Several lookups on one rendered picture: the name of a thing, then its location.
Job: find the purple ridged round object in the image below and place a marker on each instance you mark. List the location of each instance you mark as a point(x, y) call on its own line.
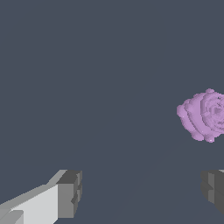
point(204, 115)

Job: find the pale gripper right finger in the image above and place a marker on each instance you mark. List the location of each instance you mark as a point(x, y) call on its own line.
point(215, 186)

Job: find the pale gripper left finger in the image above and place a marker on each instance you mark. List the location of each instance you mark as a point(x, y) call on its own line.
point(46, 201)

